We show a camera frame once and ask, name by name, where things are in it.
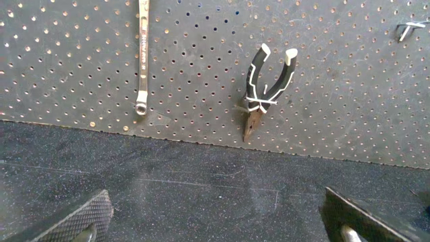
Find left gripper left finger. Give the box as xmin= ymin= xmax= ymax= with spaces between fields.
xmin=30 ymin=188 xmax=115 ymax=242

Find metal hook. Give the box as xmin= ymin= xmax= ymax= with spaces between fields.
xmin=395 ymin=20 xmax=430 ymax=43
xmin=245 ymin=96 xmax=279 ymax=106

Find black and white pliers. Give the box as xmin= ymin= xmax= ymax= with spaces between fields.
xmin=242 ymin=42 xmax=299 ymax=144

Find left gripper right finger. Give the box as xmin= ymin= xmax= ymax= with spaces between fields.
xmin=318 ymin=186 xmax=430 ymax=242

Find black pegboard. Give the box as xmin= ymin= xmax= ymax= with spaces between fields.
xmin=0 ymin=0 xmax=430 ymax=170

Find wrench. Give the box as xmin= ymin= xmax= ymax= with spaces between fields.
xmin=134 ymin=0 xmax=151 ymax=117

